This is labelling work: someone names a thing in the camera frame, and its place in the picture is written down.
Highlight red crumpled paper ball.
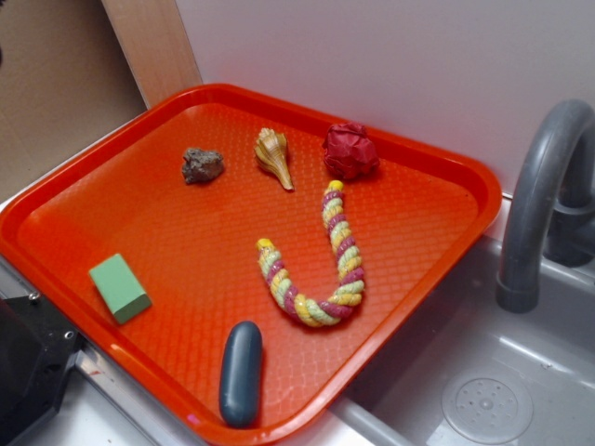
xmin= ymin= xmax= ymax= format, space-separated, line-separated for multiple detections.
xmin=323 ymin=122 xmax=380 ymax=179

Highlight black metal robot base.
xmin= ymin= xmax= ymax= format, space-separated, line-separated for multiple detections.
xmin=1 ymin=296 xmax=82 ymax=445

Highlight grey curved faucet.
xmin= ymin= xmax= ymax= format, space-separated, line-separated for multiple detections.
xmin=496 ymin=99 xmax=594 ymax=313

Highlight green rectangular block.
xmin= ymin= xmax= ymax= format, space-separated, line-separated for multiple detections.
xmin=89 ymin=254 xmax=152 ymax=324

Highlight multicolored twisted rope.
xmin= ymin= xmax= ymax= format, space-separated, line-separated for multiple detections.
xmin=256 ymin=179 xmax=367 ymax=328

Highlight grey brown rock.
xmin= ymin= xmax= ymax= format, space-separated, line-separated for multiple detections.
xmin=181 ymin=148 xmax=225 ymax=185

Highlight light wooden board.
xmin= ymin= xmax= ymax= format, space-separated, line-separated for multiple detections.
xmin=101 ymin=0 xmax=203 ymax=108

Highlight dark blue oval capsule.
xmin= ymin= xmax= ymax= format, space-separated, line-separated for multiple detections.
xmin=218 ymin=321 xmax=263 ymax=428

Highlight orange plastic tray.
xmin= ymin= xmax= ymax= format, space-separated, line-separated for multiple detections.
xmin=1 ymin=85 xmax=501 ymax=445

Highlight grey plastic sink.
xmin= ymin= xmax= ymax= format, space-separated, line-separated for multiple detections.
xmin=332 ymin=238 xmax=594 ymax=445

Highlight tan spiral seashell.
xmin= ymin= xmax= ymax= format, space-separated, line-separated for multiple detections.
xmin=254 ymin=127 xmax=295 ymax=190

